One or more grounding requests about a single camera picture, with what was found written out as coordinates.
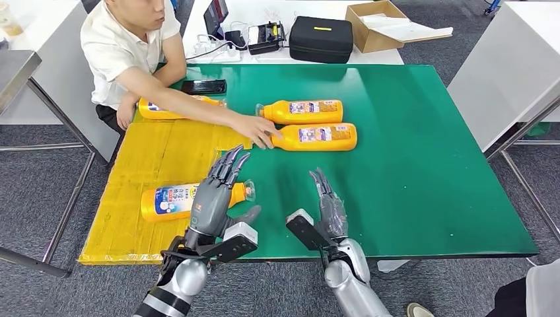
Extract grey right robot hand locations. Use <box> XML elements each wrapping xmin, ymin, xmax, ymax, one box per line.
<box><xmin>308</xmin><ymin>167</ymin><xmax>349</xmax><ymax>242</ymax></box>

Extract person's left hand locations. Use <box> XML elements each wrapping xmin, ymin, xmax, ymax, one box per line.
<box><xmin>116</xmin><ymin>92</ymin><xmax>137</xmax><ymax>131</ymax></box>

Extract person's right hand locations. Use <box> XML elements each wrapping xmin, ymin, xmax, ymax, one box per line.
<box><xmin>229</xmin><ymin>112</ymin><xmax>285</xmax><ymax>151</ymax></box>

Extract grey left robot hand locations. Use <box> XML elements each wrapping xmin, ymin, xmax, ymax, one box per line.
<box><xmin>189</xmin><ymin>145</ymin><xmax>262</xmax><ymax>240</ymax></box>

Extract orange detergent bottle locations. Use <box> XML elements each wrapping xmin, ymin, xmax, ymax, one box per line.
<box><xmin>269</xmin><ymin>123</ymin><xmax>359</xmax><ymax>153</ymax></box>
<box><xmin>137</xmin><ymin>95</ymin><xmax>228</xmax><ymax>121</ymax></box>
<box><xmin>255</xmin><ymin>99</ymin><xmax>344</xmax><ymax>125</ymax></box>
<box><xmin>140</xmin><ymin>179</ymin><xmax>256</xmax><ymax>223</ymax></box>

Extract clear plastic drink cup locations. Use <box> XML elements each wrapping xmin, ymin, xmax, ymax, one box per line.
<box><xmin>0</xmin><ymin>2</ymin><xmax>24</xmax><ymax>38</ymax></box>

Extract yellow taped cardboard mat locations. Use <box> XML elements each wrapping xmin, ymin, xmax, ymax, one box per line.
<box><xmin>77</xmin><ymin>109</ymin><xmax>255</xmax><ymax>266</ymax></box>

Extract black smartphone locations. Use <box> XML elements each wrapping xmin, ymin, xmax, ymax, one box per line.
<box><xmin>180</xmin><ymin>79</ymin><xmax>227</xmax><ymax>96</ymax></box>

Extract person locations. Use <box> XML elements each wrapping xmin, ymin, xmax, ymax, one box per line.
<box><xmin>405</xmin><ymin>258</ymin><xmax>560</xmax><ymax>317</ymax></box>
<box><xmin>80</xmin><ymin>0</ymin><xmax>285</xmax><ymax>151</ymax></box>

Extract white table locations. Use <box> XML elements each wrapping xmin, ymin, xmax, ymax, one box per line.
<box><xmin>0</xmin><ymin>0</ymin><xmax>121</xmax><ymax>165</ymax></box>
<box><xmin>181</xmin><ymin>0</ymin><xmax>405</xmax><ymax>66</ymax></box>
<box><xmin>446</xmin><ymin>0</ymin><xmax>560</xmax><ymax>272</ymax></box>

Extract white power strip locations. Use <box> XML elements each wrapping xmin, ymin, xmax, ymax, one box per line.
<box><xmin>192</xmin><ymin>37</ymin><xmax>242</xmax><ymax>63</ymax></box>

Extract black electronic device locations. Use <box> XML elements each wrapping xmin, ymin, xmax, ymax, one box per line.
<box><xmin>247</xmin><ymin>20</ymin><xmax>287</xmax><ymax>56</ymax></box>

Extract black power adapter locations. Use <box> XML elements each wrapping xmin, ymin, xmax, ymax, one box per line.
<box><xmin>224</xmin><ymin>29</ymin><xmax>248</xmax><ymax>50</ymax></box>

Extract black zip carry case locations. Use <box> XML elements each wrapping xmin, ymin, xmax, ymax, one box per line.
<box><xmin>289</xmin><ymin>16</ymin><xmax>354</xmax><ymax>65</ymax></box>

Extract black tablet on stand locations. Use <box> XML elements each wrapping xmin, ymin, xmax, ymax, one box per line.
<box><xmin>203</xmin><ymin>0</ymin><xmax>230</xmax><ymax>40</ymax></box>

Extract open cardboard box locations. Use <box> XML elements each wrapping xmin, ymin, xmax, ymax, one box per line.
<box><xmin>345</xmin><ymin>0</ymin><xmax>454</xmax><ymax>54</ymax></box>

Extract white paper sheet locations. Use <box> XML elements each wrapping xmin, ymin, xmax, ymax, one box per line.
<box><xmin>359</xmin><ymin>14</ymin><xmax>454</xmax><ymax>44</ymax></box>

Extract green box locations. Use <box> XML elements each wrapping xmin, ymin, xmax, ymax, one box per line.
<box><xmin>524</xmin><ymin>121</ymin><xmax>550</xmax><ymax>137</ymax></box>

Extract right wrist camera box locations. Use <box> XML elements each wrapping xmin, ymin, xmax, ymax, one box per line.
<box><xmin>285</xmin><ymin>208</ymin><xmax>335</xmax><ymax>252</ymax></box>

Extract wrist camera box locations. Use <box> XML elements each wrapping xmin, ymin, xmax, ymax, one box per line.
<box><xmin>199</xmin><ymin>221</ymin><xmax>259</xmax><ymax>264</ymax></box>
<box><xmin>285</xmin><ymin>208</ymin><xmax>335</xmax><ymax>252</ymax></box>

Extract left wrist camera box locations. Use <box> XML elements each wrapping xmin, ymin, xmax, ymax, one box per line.
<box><xmin>199</xmin><ymin>221</ymin><xmax>259</xmax><ymax>264</ymax></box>

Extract white bracket under table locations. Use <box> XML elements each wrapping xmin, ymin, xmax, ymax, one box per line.
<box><xmin>376</xmin><ymin>260</ymin><xmax>410</xmax><ymax>273</ymax></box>

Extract black power cable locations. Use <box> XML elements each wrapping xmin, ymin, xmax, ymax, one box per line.
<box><xmin>186</xmin><ymin>40</ymin><xmax>230</xmax><ymax>61</ymax></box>

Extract steel frame table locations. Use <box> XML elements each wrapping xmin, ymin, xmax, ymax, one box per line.
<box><xmin>0</xmin><ymin>49</ymin><xmax>96</xmax><ymax>280</ymax></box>

